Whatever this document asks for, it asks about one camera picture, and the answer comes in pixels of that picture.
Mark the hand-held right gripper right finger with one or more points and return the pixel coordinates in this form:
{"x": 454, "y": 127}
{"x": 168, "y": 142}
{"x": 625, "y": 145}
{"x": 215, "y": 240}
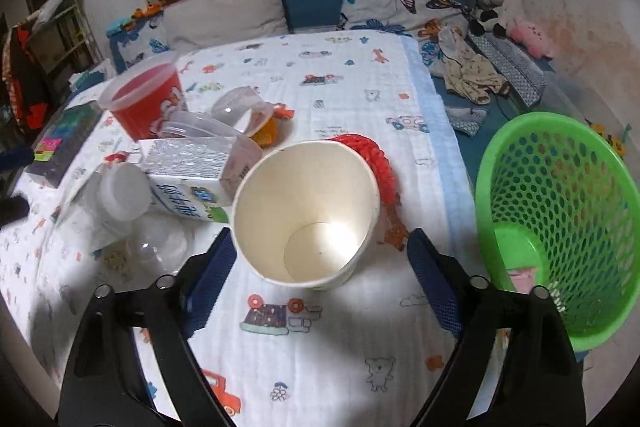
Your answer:
{"x": 435, "y": 287}

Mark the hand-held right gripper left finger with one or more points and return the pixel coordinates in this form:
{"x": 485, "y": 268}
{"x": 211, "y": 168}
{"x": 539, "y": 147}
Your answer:
{"x": 210, "y": 279}

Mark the white milk carton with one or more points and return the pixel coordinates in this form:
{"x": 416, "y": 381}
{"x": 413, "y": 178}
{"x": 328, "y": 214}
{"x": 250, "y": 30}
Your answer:
{"x": 182, "y": 167}

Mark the clear plastic bottle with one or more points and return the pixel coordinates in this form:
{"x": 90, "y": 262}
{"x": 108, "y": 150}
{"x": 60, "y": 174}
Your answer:
{"x": 125, "y": 197}

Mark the white paper cup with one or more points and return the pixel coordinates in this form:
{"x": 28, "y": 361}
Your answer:
{"x": 300, "y": 197}

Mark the orange wrapper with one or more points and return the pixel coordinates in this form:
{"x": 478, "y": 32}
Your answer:
{"x": 264, "y": 132}

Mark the green plastic basket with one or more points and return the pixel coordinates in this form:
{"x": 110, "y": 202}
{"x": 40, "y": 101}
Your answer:
{"x": 560, "y": 187}

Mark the red plastic cup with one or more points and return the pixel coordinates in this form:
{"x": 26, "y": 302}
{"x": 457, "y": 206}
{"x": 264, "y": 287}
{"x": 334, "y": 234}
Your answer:
{"x": 145, "y": 104}

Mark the pink wrapper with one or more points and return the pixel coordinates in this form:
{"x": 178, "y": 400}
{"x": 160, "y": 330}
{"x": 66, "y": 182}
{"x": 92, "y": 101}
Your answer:
{"x": 522, "y": 277}

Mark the small grey patterned cloth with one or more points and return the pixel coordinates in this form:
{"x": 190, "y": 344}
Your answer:
{"x": 465, "y": 119}

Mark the clear plastic lid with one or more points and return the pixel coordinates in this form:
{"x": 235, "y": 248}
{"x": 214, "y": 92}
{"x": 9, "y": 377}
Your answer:
{"x": 235, "y": 107}

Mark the small orange toy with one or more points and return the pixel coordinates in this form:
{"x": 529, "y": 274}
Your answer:
{"x": 283, "y": 112}

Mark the dark box colourful stickers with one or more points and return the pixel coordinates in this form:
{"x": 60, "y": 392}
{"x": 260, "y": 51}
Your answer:
{"x": 62, "y": 142}

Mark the printed blanket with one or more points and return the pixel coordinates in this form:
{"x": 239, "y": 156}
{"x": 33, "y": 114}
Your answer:
{"x": 340, "y": 107}

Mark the beige patterned clothes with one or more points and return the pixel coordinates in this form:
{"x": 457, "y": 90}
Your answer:
{"x": 470, "y": 72}

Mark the beige pillow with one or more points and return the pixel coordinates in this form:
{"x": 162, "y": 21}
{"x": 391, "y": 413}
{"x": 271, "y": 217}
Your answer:
{"x": 225, "y": 14}

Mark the pink plush toy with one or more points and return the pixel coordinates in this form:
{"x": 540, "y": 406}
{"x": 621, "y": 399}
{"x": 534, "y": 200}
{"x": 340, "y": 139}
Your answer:
{"x": 532, "y": 37}

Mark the red and black hanging clothes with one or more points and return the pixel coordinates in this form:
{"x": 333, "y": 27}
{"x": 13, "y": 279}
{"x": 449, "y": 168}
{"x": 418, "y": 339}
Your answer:
{"x": 20, "y": 77}

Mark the metal shelf rack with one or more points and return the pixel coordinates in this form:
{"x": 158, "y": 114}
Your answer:
{"x": 65, "y": 32}

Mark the butterfly print pillow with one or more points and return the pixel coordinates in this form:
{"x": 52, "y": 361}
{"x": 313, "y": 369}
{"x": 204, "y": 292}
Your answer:
{"x": 395, "y": 2}

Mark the black and white cow plush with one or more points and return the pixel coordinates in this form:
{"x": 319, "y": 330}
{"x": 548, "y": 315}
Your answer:
{"x": 495, "y": 2}

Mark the blue bed sheet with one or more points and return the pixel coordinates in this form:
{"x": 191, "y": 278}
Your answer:
{"x": 312, "y": 2}

